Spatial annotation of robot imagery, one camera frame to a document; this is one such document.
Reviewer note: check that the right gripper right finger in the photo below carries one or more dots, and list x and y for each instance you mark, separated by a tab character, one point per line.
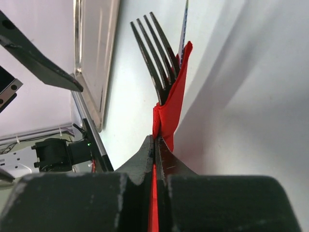
188	202

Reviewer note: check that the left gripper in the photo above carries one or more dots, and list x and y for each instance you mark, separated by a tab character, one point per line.
19	46

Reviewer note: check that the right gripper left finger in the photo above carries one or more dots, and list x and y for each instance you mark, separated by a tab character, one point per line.
84	202

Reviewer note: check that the red paper napkin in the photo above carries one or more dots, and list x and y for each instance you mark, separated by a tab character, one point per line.
166	118

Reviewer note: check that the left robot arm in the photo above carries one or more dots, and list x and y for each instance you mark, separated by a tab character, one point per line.
57	155

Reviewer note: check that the metal tray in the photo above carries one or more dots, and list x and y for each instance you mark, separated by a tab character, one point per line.
95	24

